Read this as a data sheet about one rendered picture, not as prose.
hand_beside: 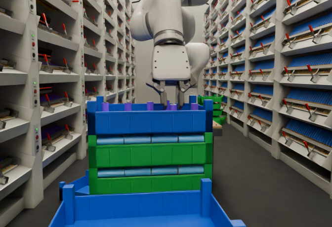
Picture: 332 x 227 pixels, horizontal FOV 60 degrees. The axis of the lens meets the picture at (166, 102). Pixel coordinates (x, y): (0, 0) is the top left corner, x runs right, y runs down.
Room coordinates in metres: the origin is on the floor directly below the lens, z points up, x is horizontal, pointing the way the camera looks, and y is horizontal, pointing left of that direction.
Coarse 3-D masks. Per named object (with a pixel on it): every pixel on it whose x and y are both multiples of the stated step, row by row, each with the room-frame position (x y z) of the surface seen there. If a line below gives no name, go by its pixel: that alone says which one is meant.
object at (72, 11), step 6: (36, 0) 1.62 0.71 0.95; (42, 0) 1.58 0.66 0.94; (48, 0) 1.39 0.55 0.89; (54, 0) 1.45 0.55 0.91; (60, 0) 1.52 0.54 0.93; (48, 6) 1.75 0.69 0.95; (54, 6) 1.79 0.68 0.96; (60, 6) 1.54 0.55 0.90; (66, 6) 1.62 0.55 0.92; (72, 6) 1.83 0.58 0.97; (78, 6) 1.83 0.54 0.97; (66, 12) 1.64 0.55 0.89; (72, 12) 1.73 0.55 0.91; (78, 12) 1.83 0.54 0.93
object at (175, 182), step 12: (96, 168) 0.66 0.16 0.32; (204, 168) 0.70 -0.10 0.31; (96, 180) 0.66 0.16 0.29; (108, 180) 0.67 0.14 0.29; (120, 180) 0.67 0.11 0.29; (132, 180) 0.67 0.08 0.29; (144, 180) 0.68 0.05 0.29; (156, 180) 0.68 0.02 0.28; (168, 180) 0.68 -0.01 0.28; (180, 180) 0.69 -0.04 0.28; (192, 180) 0.69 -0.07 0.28; (96, 192) 0.66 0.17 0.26; (108, 192) 0.67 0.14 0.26; (120, 192) 0.67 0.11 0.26; (132, 192) 0.67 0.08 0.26
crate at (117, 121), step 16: (96, 96) 0.84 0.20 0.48; (192, 96) 0.88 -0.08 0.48; (96, 112) 0.66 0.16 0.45; (112, 112) 0.67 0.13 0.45; (128, 112) 0.67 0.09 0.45; (144, 112) 0.68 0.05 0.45; (160, 112) 0.68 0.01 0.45; (176, 112) 0.69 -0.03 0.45; (192, 112) 0.69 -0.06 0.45; (208, 112) 0.70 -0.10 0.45; (96, 128) 0.66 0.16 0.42; (112, 128) 0.67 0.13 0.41; (128, 128) 0.67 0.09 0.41; (144, 128) 0.68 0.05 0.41; (160, 128) 0.68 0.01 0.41; (176, 128) 0.69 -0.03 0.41; (192, 128) 0.69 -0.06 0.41; (208, 128) 0.70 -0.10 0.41
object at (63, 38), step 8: (40, 16) 1.23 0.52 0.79; (40, 24) 1.66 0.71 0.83; (48, 24) 1.78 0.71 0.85; (40, 32) 1.27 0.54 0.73; (48, 32) 1.37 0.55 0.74; (56, 32) 1.63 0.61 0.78; (64, 32) 1.83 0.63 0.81; (48, 40) 1.37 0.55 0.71; (56, 40) 1.46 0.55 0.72; (64, 40) 1.57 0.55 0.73; (72, 40) 1.83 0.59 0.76; (80, 40) 1.83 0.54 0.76; (72, 48) 1.73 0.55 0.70
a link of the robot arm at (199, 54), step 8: (192, 48) 1.50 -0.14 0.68; (200, 48) 1.49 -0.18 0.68; (208, 48) 1.51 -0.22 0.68; (192, 56) 1.49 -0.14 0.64; (200, 56) 1.49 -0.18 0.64; (208, 56) 1.50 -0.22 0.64; (192, 64) 1.52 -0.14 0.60; (200, 64) 1.49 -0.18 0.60; (192, 72) 1.49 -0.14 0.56; (200, 72) 1.53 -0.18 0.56
